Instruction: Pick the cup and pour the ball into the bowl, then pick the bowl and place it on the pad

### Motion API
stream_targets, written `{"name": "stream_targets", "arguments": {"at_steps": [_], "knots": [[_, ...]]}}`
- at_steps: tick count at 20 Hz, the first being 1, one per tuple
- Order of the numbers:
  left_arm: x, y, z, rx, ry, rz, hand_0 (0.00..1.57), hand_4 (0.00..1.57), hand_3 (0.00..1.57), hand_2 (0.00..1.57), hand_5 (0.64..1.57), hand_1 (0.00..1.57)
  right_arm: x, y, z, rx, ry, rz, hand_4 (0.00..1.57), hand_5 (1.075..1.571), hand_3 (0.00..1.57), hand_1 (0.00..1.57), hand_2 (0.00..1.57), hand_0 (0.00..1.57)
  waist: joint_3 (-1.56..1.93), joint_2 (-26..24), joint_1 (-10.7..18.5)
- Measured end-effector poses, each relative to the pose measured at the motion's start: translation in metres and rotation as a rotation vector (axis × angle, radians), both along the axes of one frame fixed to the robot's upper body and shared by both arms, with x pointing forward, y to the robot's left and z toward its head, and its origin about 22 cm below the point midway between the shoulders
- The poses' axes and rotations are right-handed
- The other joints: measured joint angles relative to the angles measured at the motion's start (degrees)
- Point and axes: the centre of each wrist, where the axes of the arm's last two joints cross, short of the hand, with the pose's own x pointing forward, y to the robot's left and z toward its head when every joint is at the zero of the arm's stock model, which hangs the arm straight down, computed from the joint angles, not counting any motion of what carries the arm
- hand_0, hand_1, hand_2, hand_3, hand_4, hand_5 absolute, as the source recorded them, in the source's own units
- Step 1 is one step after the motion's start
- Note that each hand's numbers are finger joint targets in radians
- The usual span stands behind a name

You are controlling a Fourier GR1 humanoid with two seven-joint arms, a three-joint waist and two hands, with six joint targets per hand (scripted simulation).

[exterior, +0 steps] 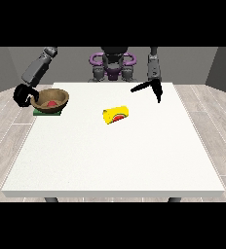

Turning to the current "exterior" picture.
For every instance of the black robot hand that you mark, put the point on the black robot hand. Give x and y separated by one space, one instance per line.
21 94
154 88

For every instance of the brown wooden bowl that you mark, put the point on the brown wooden bowl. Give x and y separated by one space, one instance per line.
50 100

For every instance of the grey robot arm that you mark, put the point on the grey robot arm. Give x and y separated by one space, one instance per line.
37 68
153 66

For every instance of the green square pad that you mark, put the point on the green square pad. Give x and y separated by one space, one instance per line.
40 112

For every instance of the small red ball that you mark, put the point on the small red ball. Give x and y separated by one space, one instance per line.
51 103

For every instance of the grey robot trunk purple rings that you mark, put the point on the grey robot trunk purple rings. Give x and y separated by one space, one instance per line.
112 68

